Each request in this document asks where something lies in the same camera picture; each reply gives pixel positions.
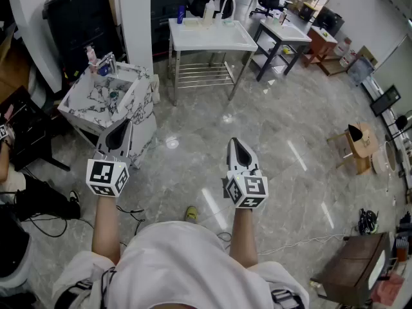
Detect blue bag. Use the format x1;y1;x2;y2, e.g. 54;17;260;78
347;56;376;86

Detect brown wooden cabinet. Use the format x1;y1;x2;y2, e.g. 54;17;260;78
302;26;339;69

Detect black box printer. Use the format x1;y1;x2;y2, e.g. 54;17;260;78
314;6;345;39

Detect white floor cable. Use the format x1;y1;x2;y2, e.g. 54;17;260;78
257;233;349;257

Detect white pump bottle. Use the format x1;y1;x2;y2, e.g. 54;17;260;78
202;0;218;26

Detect white curved faucet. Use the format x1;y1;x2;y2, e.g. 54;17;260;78
220;0;238;21

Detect white plastic jug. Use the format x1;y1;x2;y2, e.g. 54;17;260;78
333;37;353;58
339;50;358;69

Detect person's right forearm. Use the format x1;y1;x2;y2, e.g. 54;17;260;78
229;206;259;268

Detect pink cloth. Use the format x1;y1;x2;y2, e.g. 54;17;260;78
371;272;405;306

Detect person's white shirt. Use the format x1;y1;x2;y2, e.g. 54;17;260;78
51;220;310;309

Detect small wooden stool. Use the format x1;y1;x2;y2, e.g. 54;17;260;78
326;122;380;176

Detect black metal table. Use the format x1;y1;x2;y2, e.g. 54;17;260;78
0;85;71;172

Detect white sink on metal frame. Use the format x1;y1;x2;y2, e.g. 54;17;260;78
167;17;259;106

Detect black framed monitor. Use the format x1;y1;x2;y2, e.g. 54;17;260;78
370;84;402;117

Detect chrome faucet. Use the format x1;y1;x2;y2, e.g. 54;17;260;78
95;51;118;77

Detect large black case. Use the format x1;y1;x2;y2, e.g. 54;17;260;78
42;0;125;77

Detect marble pattern sink cabinet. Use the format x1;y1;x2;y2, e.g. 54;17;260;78
57;61;158;170

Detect black floor cables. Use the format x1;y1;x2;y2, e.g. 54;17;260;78
19;204;145;238

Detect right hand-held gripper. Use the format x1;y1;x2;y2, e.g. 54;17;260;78
221;137;269;209

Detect black round stool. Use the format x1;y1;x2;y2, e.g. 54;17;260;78
386;114;412;141

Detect black drawer cabinet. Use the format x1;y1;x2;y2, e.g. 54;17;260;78
150;0;189;55

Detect white sink on black frame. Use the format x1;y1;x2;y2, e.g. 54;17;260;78
253;18;313;82

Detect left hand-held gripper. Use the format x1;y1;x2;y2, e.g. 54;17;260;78
86;118;134;198

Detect dark brown wooden table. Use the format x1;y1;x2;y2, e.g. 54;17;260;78
310;232;392;307

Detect person's left forearm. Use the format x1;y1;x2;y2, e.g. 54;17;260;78
91;194;122;265

